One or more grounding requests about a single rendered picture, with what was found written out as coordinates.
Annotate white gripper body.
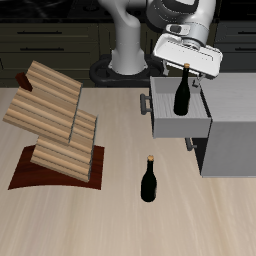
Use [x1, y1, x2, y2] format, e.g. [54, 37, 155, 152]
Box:
[152, 33, 224, 80]

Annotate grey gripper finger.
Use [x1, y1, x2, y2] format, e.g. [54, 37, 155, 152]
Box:
[191, 73, 205, 89]
[162, 59, 171, 77]

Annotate dark wine bottle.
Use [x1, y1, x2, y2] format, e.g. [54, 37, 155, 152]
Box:
[139, 155, 158, 204]
[172, 62, 192, 117]

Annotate grey cabinet drawer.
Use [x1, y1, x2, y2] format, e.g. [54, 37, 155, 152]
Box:
[139, 76, 213, 140]

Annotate wooden wine rack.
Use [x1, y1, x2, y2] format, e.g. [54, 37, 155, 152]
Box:
[2, 60, 106, 191]

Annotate grey cabinet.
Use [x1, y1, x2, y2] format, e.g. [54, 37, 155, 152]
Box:
[184, 72, 256, 179]

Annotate dark kitchen cupboards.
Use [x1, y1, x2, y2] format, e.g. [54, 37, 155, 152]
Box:
[0, 0, 256, 89]

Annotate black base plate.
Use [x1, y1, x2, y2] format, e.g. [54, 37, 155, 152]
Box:
[88, 54, 168, 85]

